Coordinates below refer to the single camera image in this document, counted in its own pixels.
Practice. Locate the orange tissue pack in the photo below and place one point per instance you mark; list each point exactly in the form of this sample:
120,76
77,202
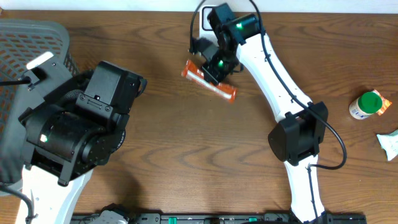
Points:
385,103

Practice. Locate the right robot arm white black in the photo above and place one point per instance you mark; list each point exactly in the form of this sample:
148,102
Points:
227,41

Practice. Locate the white barcode scanner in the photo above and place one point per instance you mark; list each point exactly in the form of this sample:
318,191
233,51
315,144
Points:
205,30

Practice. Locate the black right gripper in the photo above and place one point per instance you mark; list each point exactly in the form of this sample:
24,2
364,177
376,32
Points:
216,74

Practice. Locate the chocolate bar wrapper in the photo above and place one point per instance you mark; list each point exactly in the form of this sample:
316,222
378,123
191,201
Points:
194,74

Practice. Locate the grey plastic shopping basket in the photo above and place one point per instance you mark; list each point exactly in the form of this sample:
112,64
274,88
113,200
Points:
22,41

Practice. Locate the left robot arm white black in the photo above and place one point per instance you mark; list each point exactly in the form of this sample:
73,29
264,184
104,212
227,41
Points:
59,159

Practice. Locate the white jar green lid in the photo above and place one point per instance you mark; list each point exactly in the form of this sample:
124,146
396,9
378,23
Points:
365,105

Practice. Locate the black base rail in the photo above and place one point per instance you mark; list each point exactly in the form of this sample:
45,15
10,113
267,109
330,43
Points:
326,218

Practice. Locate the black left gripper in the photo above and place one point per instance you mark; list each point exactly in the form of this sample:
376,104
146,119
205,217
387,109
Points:
78,76

